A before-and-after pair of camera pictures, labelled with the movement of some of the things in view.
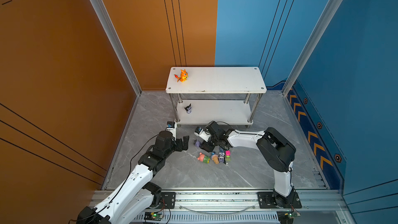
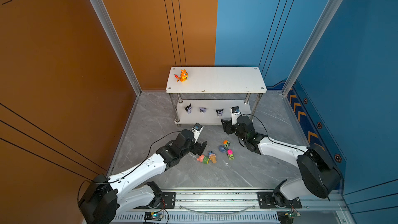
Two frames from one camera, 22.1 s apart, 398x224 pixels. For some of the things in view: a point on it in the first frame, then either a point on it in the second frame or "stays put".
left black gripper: x=180 y=148 to x=197 y=150
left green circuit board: x=153 y=215 stays put
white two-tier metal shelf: x=214 y=80 stays put
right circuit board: x=287 y=217 stays put
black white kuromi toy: x=188 y=109 stays put
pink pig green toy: x=204 y=158 stays put
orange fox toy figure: x=184 y=76 stays put
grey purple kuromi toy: x=221 y=157 to x=219 y=112
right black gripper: x=205 y=147 to x=227 y=126
